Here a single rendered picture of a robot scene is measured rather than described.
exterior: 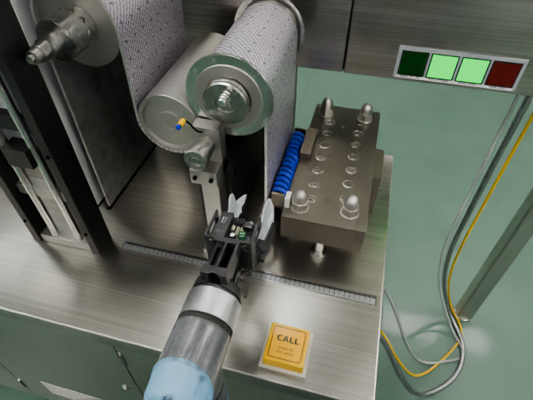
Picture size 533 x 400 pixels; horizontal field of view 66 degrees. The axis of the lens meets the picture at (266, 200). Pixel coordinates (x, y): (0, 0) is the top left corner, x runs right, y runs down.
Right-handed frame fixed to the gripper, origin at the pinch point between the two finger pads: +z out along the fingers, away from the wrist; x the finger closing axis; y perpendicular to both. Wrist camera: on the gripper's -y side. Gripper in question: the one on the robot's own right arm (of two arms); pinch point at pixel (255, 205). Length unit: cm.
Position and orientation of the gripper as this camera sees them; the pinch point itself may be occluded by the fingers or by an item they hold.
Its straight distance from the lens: 71.4
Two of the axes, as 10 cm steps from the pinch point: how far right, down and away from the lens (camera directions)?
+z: 2.5, -6.9, 6.8
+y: -0.2, -7.0, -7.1
